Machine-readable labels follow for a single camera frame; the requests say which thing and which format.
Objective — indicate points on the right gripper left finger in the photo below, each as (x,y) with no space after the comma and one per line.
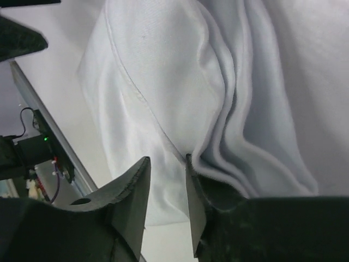
(106,225)

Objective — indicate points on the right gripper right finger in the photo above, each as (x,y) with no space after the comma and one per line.
(226,226)

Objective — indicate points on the white light blue cloth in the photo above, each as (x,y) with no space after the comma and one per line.
(255,91)

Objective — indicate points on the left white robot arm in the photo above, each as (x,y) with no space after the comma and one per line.
(18,40)

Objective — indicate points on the aluminium rail frame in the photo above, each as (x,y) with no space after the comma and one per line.
(81,181)

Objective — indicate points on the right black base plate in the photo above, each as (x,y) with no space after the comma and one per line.
(45,146)

